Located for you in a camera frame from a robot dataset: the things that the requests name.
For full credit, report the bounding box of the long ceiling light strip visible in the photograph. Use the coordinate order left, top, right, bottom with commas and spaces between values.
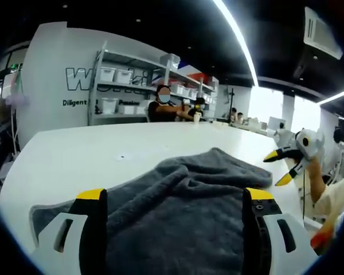
213, 0, 259, 87

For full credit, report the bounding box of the grey metal shelf rack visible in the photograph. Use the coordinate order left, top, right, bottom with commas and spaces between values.
87, 41, 219, 126

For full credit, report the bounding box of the ceiling air vent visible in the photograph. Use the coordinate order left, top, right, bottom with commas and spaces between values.
303, 6, 344, 60

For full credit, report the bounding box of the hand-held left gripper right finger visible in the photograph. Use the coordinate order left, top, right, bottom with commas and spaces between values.
242, 187, 319, 275

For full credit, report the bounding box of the green and red flag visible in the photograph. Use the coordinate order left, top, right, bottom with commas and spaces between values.
9, 64, 24, 96

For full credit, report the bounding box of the set of white storage bins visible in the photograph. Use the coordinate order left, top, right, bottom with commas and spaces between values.
99, 66, 216, 116

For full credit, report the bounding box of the white table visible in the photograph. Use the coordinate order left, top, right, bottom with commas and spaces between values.
0, 121, 323, 260

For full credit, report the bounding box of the grey towel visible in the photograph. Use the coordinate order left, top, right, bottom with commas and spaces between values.
28, 147, 273, 275

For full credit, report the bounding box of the black tripod stand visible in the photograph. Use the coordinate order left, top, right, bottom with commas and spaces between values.
225, 87, 238, 119

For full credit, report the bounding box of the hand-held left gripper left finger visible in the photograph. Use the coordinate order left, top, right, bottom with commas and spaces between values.
31, 188, 108, 275

